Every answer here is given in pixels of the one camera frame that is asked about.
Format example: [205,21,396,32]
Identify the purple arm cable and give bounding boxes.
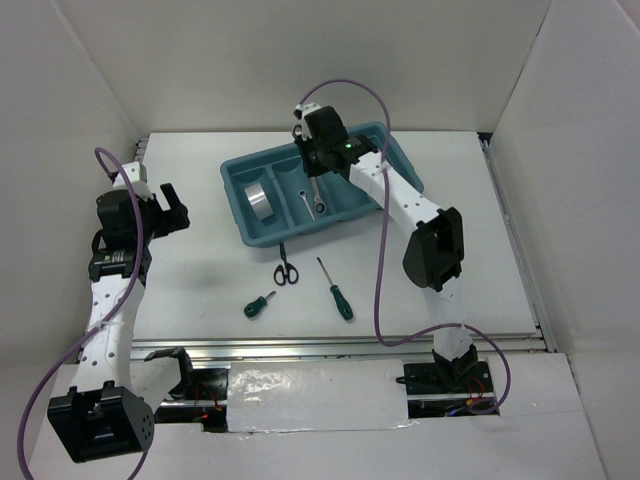
[297,78,512,416]
[17,147,154,480]

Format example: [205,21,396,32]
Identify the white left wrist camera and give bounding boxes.
[112,161,152,201]

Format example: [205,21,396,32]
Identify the stubby green handled screwdriver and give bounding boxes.
[243,291,276,319]

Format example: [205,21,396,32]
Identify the white tape roll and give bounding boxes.
[244,182,274,221]

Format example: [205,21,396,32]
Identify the small silver ratchet wrench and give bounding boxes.
[299,190,316,221]

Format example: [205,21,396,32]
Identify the white foil-edged cover sheet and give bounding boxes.
[226,360,410,433]

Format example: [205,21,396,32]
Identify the black handled scissors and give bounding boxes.
[273,243,299,286]

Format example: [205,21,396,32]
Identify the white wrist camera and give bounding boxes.
[112,161,152,201]
[292,102,322,140]

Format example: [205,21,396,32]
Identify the aluminium rail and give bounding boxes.
[127,337,549,362]
[134,137,149,163]
[476,132,558,353]

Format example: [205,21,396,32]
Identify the long green handled screwdriver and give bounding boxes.
[316,257,354,321]

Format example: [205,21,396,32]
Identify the aluminium right side rail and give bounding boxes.
[476,132,558,353]

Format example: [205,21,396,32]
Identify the aluminium front rail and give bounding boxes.
[127,337,549,362]

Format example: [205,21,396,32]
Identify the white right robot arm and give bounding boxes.
[293,103,478,392]

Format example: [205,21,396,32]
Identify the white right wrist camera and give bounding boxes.
[292,102,322,140]

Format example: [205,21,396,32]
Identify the large silver ratchet wrench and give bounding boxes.
[310,177,326,214]

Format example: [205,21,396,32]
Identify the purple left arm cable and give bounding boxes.
[17,147,154,480]

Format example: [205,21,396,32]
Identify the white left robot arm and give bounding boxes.
[47,179,198,463]

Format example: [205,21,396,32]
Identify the blue four-compartment tray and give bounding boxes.
[219,121,426,250]

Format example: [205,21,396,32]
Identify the aluminium left side rail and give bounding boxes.
[134,137,149,163]

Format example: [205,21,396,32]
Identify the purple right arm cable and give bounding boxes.
[297,78,512,416]

